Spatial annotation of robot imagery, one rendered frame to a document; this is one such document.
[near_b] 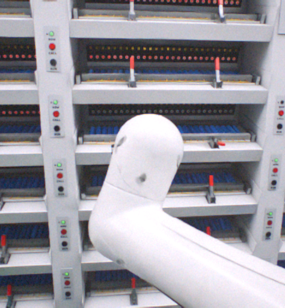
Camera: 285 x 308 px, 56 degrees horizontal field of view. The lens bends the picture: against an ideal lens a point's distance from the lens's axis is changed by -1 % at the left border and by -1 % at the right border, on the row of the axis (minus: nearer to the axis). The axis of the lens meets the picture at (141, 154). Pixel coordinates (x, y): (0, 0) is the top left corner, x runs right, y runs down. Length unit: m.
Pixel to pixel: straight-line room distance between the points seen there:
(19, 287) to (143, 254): 0.87
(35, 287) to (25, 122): 0.60
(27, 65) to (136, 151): 0.73
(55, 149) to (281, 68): 0.74
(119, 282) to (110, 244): 0.73
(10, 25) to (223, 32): 0.61
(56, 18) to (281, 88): 0.70
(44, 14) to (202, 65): 0.55
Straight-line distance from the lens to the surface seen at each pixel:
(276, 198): 1.04
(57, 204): 0.91
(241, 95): 0.92
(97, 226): 0.41
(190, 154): 0.88
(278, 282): 0.31
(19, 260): 1.05
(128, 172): 0.39
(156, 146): 0.38
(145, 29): 0.86
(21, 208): 0.96
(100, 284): 1.12
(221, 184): 1.01
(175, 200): 0.94
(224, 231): 1.10
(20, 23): 0.89
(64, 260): 0.99
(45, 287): 1.15
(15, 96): 0.88
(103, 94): 0.83
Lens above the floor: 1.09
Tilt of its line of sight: 12 degrees down
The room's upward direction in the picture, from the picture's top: straight up
